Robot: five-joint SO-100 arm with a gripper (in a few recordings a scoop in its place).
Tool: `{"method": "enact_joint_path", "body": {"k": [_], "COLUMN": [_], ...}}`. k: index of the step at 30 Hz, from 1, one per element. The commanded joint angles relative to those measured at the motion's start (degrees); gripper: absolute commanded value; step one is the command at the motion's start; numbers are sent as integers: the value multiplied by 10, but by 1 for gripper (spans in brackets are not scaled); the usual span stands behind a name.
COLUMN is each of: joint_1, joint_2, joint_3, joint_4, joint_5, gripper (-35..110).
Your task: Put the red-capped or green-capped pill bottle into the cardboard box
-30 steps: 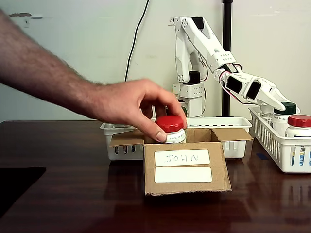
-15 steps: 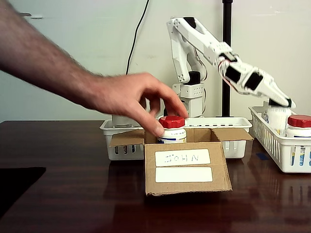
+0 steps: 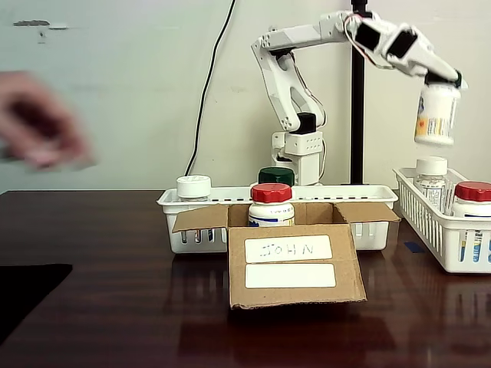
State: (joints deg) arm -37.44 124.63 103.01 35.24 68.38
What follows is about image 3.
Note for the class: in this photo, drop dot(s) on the black vertical pole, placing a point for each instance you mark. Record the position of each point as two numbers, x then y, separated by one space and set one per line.
358 115

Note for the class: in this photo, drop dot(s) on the white-capped bottle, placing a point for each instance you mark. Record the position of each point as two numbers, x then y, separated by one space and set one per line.
431 165
193 186

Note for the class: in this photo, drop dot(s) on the person's hand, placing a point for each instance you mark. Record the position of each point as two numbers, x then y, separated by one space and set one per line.
34 115

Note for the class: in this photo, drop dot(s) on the red-capped bottle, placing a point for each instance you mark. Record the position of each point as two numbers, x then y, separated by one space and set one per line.
473 191
271 191

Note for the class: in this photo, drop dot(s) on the green-capped bottle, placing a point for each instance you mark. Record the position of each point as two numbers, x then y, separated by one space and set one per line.
437 115
274 175

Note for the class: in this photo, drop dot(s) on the blue tape strip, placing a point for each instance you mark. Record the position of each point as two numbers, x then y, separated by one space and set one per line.
414 247

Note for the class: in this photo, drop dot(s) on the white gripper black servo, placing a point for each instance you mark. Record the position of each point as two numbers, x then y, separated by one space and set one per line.
425 54

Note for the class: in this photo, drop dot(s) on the brown cardboard box white labels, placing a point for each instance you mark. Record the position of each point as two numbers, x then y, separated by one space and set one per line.
291 295

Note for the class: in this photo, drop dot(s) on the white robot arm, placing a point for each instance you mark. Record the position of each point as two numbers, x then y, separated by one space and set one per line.
284 76

